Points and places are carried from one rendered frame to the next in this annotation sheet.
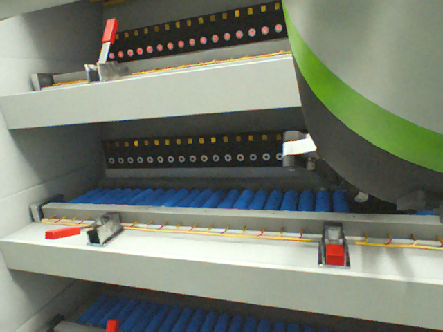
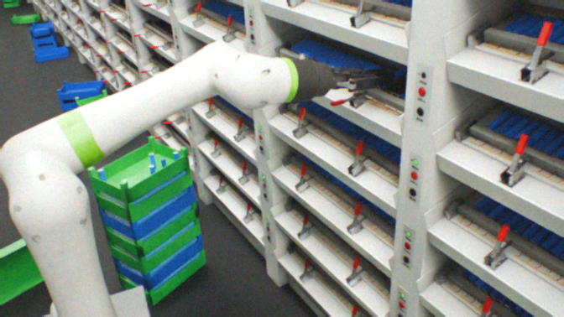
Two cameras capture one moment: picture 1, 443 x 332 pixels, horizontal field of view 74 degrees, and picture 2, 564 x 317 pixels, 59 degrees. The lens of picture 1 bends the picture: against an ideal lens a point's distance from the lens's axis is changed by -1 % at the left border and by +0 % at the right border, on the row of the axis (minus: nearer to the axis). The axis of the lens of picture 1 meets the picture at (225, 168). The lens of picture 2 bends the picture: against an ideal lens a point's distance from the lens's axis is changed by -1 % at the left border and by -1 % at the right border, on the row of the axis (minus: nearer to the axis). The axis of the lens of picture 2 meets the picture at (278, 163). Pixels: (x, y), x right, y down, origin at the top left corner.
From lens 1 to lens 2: 1.08 m
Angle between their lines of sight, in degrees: 50
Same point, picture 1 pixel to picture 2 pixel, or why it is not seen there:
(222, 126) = not seen: hidden behind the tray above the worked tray
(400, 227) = (383, 98)
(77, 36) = not seen: outside the picture
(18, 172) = (268, 33)
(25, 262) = not seen: hidden behind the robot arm
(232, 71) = (327, 23)
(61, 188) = (289, 37)
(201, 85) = (320, 24)
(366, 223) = (374, 94)
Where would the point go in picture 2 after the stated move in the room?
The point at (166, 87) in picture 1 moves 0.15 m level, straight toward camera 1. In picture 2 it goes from (310, 21) to (282, 37)
